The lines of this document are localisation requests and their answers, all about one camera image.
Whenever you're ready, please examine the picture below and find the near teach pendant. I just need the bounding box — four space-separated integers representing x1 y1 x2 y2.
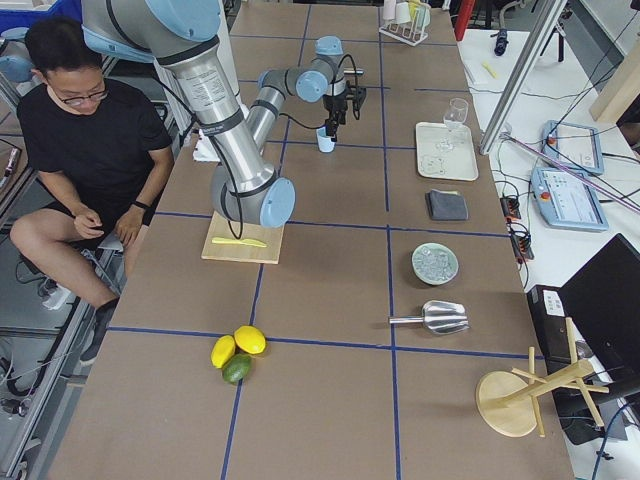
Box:
531 167 609 232

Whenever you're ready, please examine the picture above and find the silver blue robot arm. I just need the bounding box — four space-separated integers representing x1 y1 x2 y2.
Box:
82 0 366 228

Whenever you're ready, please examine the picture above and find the green bowl of ice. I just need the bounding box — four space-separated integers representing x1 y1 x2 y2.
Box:
411 243 459 286

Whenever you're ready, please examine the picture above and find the white cup rack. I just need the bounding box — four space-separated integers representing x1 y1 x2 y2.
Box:
378 0 431 46

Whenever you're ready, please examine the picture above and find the yellow lemon left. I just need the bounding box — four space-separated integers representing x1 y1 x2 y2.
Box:
210 335 236 369

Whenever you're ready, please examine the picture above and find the teach pendant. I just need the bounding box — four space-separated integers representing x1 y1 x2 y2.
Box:
531 167 609 232
541 120 604 175

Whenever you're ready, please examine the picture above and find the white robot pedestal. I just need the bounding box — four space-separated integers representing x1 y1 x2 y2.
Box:
192 29 251 164

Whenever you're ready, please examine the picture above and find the metal ice scoop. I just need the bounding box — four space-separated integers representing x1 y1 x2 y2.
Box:
388 300 470 335

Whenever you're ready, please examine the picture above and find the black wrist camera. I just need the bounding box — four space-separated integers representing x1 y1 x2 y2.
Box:
347 85 367 120

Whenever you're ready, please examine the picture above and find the yellow lemon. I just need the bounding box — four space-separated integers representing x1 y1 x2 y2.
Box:
233 325 267 355
210 335 236 369

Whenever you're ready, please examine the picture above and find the yellow plastic knife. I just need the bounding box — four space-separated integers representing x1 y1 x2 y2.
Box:
211 237 267 248

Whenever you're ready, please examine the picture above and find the yellow lemon right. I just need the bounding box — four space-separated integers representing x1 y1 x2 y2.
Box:
233 325 267 355

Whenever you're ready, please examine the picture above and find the clear wine glass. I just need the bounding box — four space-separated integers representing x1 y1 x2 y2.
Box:
441 98 469 151

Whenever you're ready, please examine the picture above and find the cream serving tray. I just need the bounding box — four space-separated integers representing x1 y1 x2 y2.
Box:
415 122 479 181

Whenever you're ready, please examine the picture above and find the aluminium frame post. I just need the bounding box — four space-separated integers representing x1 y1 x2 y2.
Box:
479 0 567 155

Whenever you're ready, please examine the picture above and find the yellow plastic spoon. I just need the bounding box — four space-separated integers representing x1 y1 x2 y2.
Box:
481 62 499 79

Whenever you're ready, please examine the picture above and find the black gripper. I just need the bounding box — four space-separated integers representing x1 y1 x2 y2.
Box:
322 91 348 138

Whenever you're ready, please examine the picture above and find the light blue cup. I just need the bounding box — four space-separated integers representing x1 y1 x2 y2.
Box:
316 126 336 153

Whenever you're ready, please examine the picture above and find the grey folded cloth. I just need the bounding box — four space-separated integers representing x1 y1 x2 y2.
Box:
425 189 469 221

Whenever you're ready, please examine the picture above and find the far teach pendant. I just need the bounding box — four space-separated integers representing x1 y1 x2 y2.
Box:
541 120 604 175

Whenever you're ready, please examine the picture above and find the black monitor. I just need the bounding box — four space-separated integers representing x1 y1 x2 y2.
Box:
559 234 640 380

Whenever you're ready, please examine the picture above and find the wooden mug tree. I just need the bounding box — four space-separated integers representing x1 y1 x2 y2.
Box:
475 317 609 438

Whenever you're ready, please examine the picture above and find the person in black shirt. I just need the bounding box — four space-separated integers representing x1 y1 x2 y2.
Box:
10 17 174 365

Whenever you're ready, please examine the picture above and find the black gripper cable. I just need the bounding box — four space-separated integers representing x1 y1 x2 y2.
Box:
159 53 359 241

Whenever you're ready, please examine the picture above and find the bamboo cutting board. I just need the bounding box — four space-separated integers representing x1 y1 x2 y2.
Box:
201 213 284 264

